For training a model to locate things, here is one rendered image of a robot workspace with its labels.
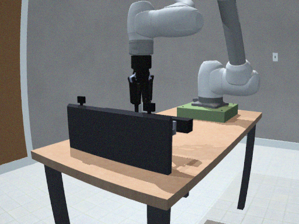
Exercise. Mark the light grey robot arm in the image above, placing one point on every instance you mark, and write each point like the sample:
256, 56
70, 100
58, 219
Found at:
177, 20

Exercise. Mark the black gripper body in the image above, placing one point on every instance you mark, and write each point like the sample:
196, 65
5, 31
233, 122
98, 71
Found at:
138, 62

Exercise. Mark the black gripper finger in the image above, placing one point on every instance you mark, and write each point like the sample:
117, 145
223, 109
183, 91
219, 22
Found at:
135, 92
147, 90

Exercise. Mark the black rectangular panel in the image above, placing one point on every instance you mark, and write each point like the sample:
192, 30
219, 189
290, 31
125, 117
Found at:
136, 139

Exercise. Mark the dark grey long bar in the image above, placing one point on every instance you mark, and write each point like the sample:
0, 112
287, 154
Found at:
183, 125

